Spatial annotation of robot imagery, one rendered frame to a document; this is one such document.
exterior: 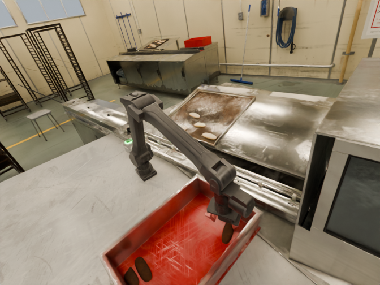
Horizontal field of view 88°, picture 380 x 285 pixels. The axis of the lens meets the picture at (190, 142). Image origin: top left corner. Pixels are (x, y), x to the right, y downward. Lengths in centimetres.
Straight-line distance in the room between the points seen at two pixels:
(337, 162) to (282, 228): 45
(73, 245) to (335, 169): 95
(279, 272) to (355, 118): 50
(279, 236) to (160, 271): 43
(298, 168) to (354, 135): 55
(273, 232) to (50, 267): 85
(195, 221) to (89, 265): 42
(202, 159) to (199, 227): 35
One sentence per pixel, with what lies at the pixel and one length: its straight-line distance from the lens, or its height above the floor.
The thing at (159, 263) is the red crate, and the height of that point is 82.
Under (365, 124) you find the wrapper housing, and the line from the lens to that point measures 49.
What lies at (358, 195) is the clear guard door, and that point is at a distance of 51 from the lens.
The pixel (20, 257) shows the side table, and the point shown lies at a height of 82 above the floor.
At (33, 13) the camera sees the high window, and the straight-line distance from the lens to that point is 816.
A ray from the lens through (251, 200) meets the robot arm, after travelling 60.
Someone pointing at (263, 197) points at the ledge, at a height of 86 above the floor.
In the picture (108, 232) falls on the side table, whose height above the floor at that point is 82.
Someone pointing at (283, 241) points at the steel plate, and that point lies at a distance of 83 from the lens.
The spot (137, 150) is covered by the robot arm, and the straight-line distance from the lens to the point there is 98.
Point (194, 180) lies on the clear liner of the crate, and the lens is 88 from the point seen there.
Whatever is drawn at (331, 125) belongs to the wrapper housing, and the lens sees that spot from 47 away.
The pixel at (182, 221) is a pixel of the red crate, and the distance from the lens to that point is 88.
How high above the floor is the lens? 153
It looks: 33 degrees down
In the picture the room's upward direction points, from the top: 12 degrees counter-clockwise
